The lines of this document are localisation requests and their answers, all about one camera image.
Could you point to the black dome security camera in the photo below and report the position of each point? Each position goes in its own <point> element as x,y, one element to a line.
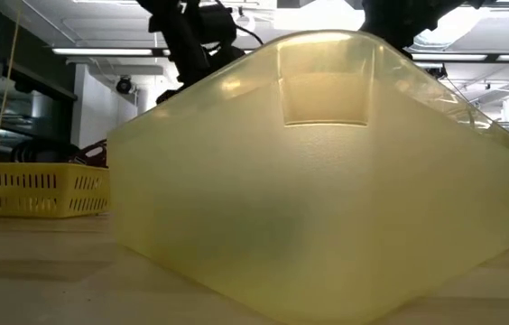
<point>124,86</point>

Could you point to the translucent yellow plastic bin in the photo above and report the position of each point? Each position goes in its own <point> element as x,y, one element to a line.
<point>326,203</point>

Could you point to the bright ceiling light panel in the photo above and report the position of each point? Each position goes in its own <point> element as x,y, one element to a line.
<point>317,20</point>

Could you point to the small yellow slotted tray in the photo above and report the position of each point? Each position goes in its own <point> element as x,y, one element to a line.
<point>33,189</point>

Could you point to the black ceiling rail lamp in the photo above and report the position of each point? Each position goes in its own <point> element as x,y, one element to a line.
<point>507,3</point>

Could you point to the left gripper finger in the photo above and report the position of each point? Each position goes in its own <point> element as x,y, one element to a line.
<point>166,96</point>

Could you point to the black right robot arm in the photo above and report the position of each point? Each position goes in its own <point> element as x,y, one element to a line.
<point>408,18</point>

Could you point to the silver ceiling duct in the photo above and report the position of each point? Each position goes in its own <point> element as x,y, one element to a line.
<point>448,31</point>

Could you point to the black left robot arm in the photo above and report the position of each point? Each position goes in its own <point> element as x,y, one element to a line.
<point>164,13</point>

